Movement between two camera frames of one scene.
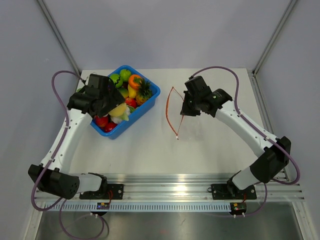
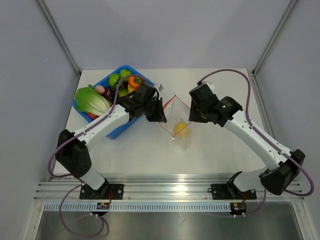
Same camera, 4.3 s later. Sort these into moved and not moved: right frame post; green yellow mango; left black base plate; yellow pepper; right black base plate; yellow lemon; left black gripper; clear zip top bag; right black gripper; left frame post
Moved: left black gripper; clear zip top bag; right black gripper; yellow lemon
Not moved: right frame post; left black base plate; right black base plate; left frame post; yellow pepper; green yellow mango
